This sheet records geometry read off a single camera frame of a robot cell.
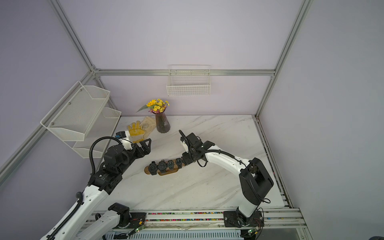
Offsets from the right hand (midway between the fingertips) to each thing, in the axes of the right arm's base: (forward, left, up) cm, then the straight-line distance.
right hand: (189, 158), depth 87 cm
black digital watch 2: (-5, +15, 0) cm, 16 cm away
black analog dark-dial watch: (-2, +6, 0) cm, 6 cm away
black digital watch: (-6, +20, +1) cm, 21 cm away
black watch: (-4, +11, 0) cm, 12 cm away
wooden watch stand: (-6, +14, -6) cm, 16 cm away
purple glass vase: (+28, +20, 0) cm, 34 cm away
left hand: (0, +23, +15) cm, 27 cm away
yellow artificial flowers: (+29, +20, +16) cm, 39 cm away
